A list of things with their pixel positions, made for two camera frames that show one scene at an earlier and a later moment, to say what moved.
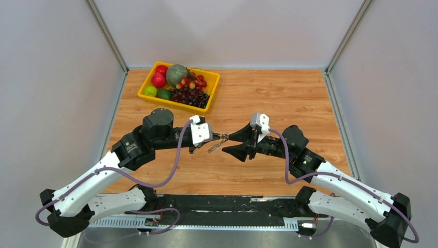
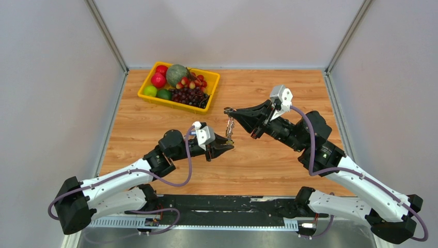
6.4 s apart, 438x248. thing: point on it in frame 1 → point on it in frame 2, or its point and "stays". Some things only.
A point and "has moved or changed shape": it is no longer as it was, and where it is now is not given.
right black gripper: x=240 y=151 → x=256 y=119
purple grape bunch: x=195 y=97 stays
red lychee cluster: x=192 y=81 stays
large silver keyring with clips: x=224 y=136 has moved or changed shape
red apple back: x=162 y=70 stays
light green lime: x=150 y=90 stays
